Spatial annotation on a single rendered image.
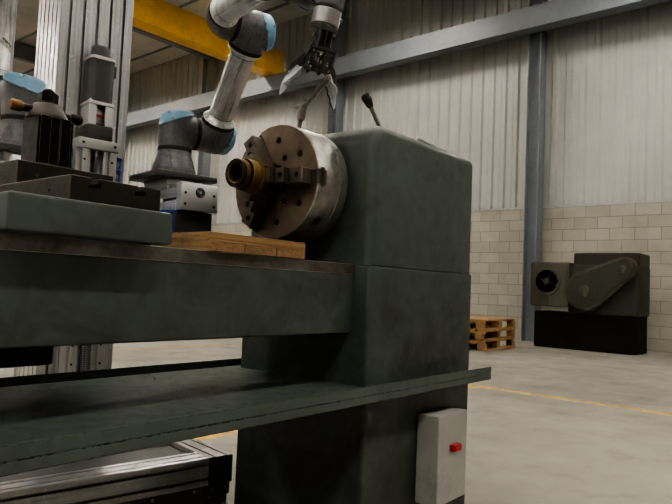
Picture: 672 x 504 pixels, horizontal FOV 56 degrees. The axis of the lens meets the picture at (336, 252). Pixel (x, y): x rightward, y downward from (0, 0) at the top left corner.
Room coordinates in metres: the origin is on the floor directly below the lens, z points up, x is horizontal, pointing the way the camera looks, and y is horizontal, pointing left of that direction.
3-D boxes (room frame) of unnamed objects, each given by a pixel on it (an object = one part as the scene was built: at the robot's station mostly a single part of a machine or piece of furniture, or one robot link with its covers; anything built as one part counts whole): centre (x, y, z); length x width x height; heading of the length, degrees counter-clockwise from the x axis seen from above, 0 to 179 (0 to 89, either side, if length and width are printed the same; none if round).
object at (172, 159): (2.19, 0.58, 1.21); 0.15 x 0.15 x 0.10
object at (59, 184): (1.25, 0.56, 0.95); 0.43 x 0.18 x 0.04; 51
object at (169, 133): (2.19, 0.57, 1.33); 0.13 x 0.12 x 0.14; 123
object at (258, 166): (1.62, 0.24, 1.08); 0.09 x 0.09 x 0.09; 51
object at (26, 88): (1.86, 0.96, 1.33); 0.13 x 0.12 x 0.14; 63
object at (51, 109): (1.29, 0.61, 1.14); 0.08 x 0.08 x 0.03
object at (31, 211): (1.22, 0.61, 0.90); 0.53 x 0.30 x 0.06; 51
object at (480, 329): (9.59, -2.14, 0.22); 1.25 x 0.86 x 0.44; 142
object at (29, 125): (1.29, 0.60, 1.07); 0.07 x 0.07 x 0.10; 51
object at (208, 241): (1.53, 0.31, 0.89); 0.36 x 0.30 x 0.04; 51
